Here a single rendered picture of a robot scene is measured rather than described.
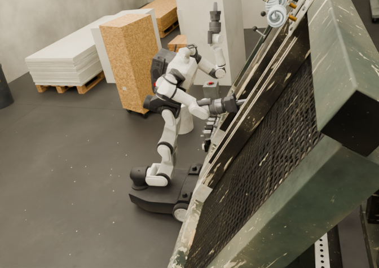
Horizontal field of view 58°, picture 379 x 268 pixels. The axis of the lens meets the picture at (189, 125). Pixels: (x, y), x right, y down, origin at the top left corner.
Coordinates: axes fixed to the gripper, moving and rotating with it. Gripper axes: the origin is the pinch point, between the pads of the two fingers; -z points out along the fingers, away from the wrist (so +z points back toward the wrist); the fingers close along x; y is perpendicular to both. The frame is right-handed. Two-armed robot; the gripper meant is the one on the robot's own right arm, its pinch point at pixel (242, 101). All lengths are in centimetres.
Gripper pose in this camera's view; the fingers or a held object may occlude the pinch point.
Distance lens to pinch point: 196.6
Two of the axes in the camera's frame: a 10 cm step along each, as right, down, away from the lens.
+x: -3.4, -8.2, -4.5
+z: -9.0, 1.6, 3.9
